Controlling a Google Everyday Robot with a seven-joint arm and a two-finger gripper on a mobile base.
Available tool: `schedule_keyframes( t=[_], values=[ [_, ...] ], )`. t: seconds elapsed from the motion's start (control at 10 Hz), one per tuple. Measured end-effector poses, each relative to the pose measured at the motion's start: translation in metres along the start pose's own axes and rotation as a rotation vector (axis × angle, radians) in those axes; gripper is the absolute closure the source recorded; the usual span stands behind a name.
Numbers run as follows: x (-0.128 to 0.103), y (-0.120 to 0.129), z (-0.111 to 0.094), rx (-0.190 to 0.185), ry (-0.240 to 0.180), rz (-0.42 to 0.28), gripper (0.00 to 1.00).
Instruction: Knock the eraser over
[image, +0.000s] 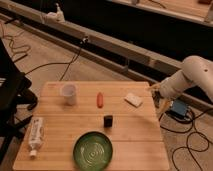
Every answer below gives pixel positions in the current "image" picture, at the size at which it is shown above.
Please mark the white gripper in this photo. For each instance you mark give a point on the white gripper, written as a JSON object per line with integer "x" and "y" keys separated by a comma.
{"x": 162, "y": 104}

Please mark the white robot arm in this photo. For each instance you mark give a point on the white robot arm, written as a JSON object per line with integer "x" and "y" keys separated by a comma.
{"x": 194, "y": 71}

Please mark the small black eraser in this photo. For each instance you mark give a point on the small black eraser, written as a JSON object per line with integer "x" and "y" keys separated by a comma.
{"x": 108, "y": 120}

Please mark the blue power box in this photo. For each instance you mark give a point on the blue power box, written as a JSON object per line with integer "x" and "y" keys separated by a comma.
{"x": 179, "y": 108}

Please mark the white sponge block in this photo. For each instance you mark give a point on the white sponge block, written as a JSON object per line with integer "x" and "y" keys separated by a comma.
{"x": 133, "y": 99}

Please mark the orange carrot toy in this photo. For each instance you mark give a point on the orange carrot toy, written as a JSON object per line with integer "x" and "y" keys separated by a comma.
{"x": 99, "y": 100}

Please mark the green glass plate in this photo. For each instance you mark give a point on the green glass plate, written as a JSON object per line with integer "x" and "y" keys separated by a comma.
{"x": 93, "y": 151}

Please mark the translucent plastic cup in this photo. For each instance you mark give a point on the translucent plastic cup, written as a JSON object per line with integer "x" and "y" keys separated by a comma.
{"x": 68, "y": 92}

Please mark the white toothpaste tube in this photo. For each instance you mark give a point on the white toothpaste tube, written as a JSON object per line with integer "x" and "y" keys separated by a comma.
{"x": 36, "y": 135}

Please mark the black office chair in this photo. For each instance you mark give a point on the black office chair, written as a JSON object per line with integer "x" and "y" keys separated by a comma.
{"x": 14, "y": 90}

